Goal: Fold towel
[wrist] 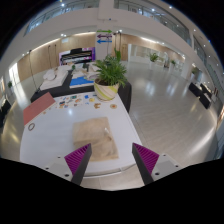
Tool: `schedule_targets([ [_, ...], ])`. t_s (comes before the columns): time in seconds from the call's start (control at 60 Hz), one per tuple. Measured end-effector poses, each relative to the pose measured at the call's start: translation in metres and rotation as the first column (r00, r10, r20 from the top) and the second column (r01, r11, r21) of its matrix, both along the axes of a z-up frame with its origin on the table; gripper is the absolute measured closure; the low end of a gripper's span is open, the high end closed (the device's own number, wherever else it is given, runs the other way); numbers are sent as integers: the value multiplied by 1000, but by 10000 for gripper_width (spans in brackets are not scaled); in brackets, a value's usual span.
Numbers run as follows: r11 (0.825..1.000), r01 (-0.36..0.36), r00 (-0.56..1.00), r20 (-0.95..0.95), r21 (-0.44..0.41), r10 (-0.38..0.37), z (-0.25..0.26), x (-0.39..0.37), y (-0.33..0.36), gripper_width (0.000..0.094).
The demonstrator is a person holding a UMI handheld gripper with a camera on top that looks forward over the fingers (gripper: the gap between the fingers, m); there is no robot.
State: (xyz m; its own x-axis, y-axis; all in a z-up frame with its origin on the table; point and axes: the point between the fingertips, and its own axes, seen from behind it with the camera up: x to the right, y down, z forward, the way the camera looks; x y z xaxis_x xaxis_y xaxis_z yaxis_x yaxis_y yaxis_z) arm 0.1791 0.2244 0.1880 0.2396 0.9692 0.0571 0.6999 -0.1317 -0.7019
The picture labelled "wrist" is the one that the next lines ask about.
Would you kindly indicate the white cloth bundle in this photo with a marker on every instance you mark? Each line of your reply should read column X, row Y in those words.
column 53, row 80

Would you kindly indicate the beige towel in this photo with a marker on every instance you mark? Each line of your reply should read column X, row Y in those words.
column 95, row 136

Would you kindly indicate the small background potted plant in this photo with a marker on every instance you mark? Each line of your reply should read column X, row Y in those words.
column 10, row 84

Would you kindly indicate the purple arrow sign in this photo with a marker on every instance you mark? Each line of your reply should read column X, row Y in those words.
column 104, row 36

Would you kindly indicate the orange small token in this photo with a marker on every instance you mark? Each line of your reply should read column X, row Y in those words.
column 97, row 105

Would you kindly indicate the potted plant in striped pot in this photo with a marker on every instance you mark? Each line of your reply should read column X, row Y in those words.
column 105, row 93

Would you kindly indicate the black piano with purple screen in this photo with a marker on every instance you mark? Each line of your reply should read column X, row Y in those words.
column 76, row 56

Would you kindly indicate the black chair group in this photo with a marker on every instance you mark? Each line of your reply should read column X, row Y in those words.
column 200, row 95

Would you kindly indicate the black draped display table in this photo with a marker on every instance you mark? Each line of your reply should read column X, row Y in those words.
column 53, row 90

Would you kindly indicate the green arrow sign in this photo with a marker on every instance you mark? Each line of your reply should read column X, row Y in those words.
column 104, row 31

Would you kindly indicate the blue arrow sign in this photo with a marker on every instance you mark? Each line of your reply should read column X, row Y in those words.
column 104, row 41

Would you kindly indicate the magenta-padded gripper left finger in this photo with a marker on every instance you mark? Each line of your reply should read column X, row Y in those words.
column 77, row 159

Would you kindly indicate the pink flat board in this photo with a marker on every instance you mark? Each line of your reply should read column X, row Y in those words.
column 38, row 108

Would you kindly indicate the round wooden token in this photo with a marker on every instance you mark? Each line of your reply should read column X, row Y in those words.
column 113, row 106

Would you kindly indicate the black furniture group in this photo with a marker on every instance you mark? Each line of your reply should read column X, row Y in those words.
column 4, row 111

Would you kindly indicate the blue small card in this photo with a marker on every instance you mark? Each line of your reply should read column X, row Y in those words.
column 86, row 96

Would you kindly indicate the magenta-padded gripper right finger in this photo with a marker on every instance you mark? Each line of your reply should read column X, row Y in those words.
column 146, row 158

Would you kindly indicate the yellow round token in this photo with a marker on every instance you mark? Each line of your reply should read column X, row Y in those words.
column 91, row 99

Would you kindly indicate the blue flat board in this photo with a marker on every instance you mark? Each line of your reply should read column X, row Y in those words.
column 80, row 82

